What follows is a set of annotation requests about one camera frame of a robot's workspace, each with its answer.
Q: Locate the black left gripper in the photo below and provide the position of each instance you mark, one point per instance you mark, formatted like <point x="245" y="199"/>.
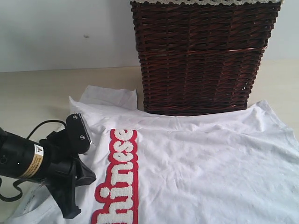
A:
<point x="59" y="171"/>

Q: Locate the white t-shirt red lettering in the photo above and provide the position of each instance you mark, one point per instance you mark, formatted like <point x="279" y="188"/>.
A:
<point x="237" y="167"/>

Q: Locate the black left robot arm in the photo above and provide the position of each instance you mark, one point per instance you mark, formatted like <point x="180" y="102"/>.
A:
<point x="22" y="159"/>

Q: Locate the dark brown wicker basket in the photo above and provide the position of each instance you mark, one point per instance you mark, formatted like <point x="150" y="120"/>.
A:
<point x="200" y="59"/>

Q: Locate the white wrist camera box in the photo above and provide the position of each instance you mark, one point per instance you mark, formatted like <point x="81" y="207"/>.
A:
<point x="78" y="134"/>

